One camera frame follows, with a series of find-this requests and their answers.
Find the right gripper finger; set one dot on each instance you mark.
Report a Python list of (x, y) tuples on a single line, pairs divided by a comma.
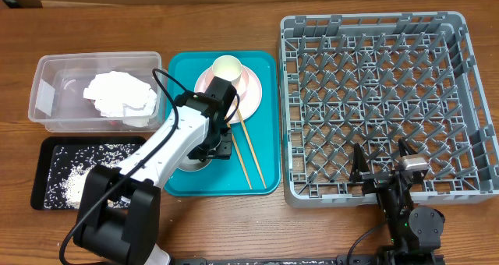
[(404, 148), (359, 163)]

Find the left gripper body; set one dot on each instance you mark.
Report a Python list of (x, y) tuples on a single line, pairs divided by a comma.
[(217, 144)]

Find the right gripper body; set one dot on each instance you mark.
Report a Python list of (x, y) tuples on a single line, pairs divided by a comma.
[(387, 197)]

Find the wooden chopstick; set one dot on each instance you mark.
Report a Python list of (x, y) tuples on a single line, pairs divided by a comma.
[(241, 161), (249, 141)]

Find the grey bowl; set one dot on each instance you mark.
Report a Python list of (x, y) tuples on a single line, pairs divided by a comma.
[(192, 165)]

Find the white napkin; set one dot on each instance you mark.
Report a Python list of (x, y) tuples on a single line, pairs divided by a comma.
[(119, 94)]

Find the rice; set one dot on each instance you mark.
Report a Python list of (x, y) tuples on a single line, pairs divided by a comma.
[(70, 165)]

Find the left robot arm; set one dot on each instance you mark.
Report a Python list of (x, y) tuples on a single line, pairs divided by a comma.
[(119, 210)]

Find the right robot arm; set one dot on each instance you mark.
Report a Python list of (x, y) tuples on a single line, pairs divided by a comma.
[(415, 231)]

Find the grey dishwasher rack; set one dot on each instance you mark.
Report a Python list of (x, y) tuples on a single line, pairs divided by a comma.
[(369, 80)]

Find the pink bowl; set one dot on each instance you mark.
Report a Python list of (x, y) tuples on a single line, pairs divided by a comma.
[(241, 84)]

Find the pink plate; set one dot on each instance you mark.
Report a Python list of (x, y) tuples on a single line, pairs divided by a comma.
[(250, 103)]

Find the cream cup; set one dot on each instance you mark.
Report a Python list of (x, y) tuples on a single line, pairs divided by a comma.
[(228, 68)]

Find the teal serving tray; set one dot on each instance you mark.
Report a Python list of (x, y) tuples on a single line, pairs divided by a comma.
[(225, 177)]

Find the clear plastic bin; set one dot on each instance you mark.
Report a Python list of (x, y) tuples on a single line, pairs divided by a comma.
[(56, 97)]

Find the black plastic tray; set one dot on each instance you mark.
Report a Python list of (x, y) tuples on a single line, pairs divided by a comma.
[(47, 147)]

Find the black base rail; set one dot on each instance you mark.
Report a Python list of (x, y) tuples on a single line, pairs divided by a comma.
[(338, 260)]

